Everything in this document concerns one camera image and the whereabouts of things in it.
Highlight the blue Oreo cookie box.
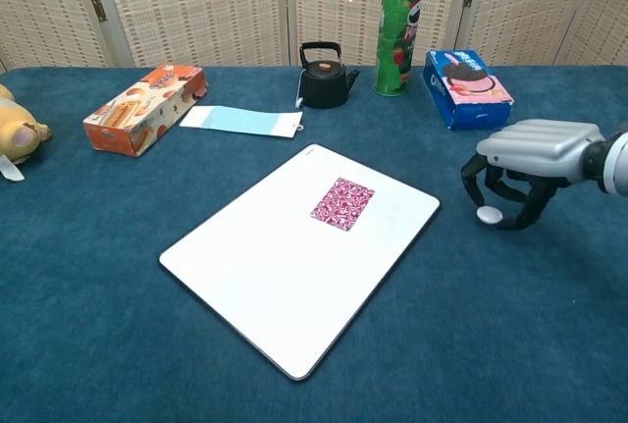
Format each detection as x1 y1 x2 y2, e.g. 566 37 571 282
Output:
423 48 515 132

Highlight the black cast iron teapot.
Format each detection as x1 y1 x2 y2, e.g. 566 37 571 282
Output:
298 41 361 110

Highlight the dark blue table cloth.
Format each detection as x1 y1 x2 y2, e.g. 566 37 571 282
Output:
0 65 628 423

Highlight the green Pringles can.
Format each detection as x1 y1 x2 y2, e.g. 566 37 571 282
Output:
375 0 427 97

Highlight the light blue paper strip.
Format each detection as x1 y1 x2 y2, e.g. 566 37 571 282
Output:
179 105 304 140

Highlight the pink patterned card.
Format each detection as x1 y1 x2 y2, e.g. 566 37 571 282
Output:
309 177 377 234

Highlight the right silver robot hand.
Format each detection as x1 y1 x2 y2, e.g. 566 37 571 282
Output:
459 119 607 232

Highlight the orange biscuit box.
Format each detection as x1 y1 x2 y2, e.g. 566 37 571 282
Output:
82 64 209 158

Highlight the white rectangular board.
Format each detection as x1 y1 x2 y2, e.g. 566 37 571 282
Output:
158 143 442 382

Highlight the woven folding screen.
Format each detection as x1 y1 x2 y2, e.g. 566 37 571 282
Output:
0 0 628 74

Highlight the yellow plush toy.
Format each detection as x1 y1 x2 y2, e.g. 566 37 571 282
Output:
0 82 52 182

